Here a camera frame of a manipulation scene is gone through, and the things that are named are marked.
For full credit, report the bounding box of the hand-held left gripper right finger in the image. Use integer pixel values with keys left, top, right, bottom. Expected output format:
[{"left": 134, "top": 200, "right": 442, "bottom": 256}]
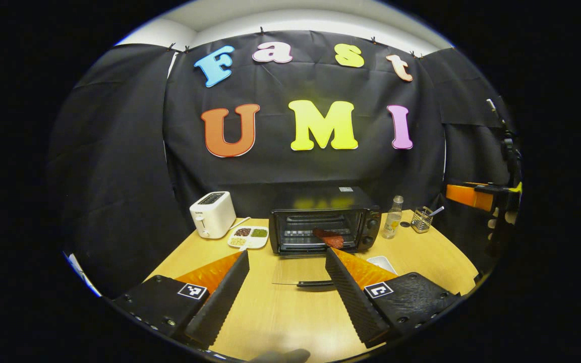
[{"left": 325, "top": 247, "right": 462, "bottom": 349}]

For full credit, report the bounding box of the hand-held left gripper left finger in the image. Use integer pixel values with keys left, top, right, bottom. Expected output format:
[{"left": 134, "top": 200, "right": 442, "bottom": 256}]
[{"left": 110, "top": 250, "right": 251, "bottom": 349}]

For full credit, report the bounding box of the reddish brown meat piece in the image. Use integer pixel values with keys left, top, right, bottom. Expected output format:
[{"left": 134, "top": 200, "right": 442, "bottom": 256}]
[{"left": 312, "top": 228, "right": 345, "bottom": 249}]

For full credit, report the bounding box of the black electric oven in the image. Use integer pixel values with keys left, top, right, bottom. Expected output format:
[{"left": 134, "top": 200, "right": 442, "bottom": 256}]
[{"left": 269, "top": 187, "right": 383, "bottom": 289}]

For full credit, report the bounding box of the small white dish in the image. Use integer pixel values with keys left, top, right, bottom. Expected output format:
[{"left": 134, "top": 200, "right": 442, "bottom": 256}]
[{"left": 366, "top": 256, "right": 398, "bottom": 276}]

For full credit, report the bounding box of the white divided grain plate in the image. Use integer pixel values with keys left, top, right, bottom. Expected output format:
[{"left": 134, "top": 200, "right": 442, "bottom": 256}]
[{"left": 227, "top": 225, "right": 269, "bottom": 251}]

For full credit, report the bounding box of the clear glass bottle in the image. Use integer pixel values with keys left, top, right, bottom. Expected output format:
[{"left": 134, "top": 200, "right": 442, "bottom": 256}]
[{"left": 382, "top": 196, "right": 404, "bottom": 239}]

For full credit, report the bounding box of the white toaster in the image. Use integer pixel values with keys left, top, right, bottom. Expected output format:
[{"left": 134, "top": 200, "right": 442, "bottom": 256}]
[{"left": 190, "top": 192, "right": 237, "bottom": 239}]

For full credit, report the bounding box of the black backdrop cloth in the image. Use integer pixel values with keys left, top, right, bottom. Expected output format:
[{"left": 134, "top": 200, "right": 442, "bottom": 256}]
[{"left": 47, "top": 30, "right": 523, "bottom": 298}]

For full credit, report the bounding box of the wire mesh basket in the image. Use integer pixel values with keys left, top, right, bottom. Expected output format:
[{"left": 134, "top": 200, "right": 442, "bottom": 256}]
[{"left": 411, "top": 207, "right": 433, "bottom": 233}]

